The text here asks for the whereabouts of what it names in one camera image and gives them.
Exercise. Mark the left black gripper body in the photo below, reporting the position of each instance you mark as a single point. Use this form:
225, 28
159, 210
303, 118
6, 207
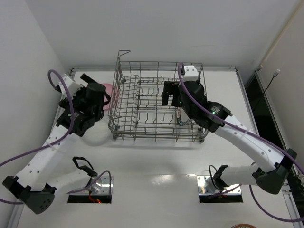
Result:
88, 79

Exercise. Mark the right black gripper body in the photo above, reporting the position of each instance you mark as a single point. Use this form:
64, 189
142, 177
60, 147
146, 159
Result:
171, 88

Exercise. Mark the plain white plate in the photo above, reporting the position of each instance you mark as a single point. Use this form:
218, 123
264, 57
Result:
190, 121

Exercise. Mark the white plate blue patterned rim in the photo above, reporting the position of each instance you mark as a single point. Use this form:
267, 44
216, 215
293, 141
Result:
181, 117

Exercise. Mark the pink plate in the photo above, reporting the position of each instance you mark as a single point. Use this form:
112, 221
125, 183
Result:
108, 89

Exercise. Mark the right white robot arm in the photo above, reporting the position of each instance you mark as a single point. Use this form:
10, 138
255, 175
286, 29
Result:
271, 167

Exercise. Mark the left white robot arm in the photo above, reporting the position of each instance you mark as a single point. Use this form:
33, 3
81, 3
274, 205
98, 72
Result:
32, 186

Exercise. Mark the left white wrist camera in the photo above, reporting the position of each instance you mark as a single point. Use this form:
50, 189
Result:
71, 85

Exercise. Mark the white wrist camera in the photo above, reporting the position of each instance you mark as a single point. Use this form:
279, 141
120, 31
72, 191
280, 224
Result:
189, 73
71, 85

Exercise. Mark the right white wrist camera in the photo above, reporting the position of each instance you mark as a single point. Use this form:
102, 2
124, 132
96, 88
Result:
189, 73

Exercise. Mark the grey wire dish rack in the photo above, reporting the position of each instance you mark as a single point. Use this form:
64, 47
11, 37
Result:
136, 109

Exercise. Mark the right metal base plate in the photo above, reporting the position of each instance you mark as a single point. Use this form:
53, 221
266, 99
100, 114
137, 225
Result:
206, 188

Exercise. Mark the metal base plate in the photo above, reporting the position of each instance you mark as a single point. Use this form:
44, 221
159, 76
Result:
206, 188
102, 187

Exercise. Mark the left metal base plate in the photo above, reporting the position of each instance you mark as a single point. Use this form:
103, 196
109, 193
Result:
102, 187

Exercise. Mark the orange ring object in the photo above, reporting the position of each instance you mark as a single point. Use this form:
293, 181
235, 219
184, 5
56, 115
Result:
243, 225

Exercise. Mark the aluminium frame rail right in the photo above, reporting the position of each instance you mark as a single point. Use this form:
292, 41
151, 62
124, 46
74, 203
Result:
268, 128

